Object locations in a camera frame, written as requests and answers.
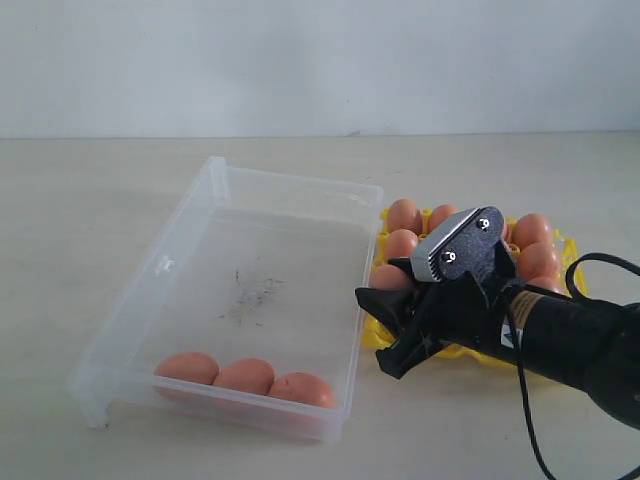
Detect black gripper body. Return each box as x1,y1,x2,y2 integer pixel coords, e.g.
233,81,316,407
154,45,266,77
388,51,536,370
387,239,526,366

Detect yellow plastic egg tray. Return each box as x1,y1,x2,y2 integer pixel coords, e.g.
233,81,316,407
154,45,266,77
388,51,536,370
362,207,601,381

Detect clear plastic bin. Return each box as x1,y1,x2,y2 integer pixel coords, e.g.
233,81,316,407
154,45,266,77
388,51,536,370
69,157,383,442

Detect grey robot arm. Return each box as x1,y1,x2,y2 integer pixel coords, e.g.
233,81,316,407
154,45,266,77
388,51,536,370
355,240,639,428

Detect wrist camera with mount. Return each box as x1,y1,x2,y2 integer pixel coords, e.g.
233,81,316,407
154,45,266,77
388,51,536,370
408,206,517,285

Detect black cable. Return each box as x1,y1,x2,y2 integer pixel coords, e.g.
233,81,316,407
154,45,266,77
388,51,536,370
514,252,640,480

